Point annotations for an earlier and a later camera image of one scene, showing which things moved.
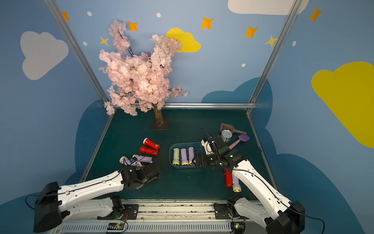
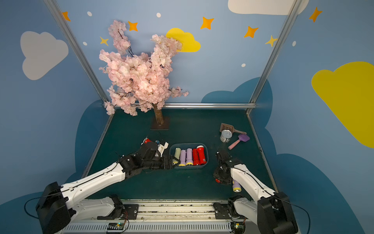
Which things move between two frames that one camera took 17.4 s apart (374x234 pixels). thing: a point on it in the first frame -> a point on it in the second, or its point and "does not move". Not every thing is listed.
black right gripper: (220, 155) -> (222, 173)
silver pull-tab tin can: (226, 135) does not move
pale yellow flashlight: (176, 156) does not move
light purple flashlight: (184, 161) does not move
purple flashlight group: (191, 151) does not move
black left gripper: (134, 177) -> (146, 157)
